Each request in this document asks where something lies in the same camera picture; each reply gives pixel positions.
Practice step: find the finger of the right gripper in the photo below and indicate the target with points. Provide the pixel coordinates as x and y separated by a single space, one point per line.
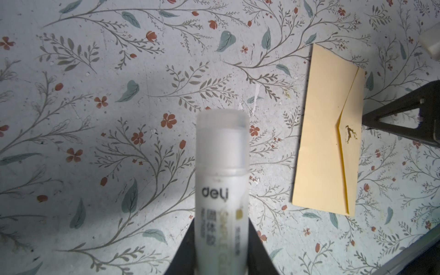
414 116

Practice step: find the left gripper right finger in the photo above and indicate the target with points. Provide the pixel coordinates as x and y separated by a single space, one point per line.
258 259

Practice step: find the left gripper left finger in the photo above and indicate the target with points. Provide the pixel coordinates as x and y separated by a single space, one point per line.
183 262

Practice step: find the tan kraft envelope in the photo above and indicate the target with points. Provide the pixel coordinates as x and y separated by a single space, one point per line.
328 160

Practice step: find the white glue stick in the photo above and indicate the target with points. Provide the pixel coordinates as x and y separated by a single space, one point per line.
222 192

